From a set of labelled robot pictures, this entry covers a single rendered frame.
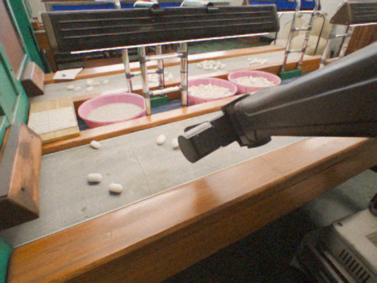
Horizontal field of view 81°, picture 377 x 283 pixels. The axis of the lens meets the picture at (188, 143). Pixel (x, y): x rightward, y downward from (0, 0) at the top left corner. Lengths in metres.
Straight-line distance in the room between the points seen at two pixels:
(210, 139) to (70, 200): 0.37
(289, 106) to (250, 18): 0.55
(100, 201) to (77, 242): 0.12
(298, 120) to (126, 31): 0.45
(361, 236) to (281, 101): 0.81
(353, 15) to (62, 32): 0.96
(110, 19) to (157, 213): 0.42
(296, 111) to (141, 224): 0.37
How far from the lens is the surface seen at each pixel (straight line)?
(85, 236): 0.49
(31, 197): 0.53
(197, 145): 0.36
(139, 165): 0.64
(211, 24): 0.65
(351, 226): 0.99
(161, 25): 0.59
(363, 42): 5.59
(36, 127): 0.88
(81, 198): 0.59
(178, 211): 0.48
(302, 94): 0.18
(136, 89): 1.09
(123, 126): 0.78
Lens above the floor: 1.14
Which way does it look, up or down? 35 degrees down
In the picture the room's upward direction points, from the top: straight up
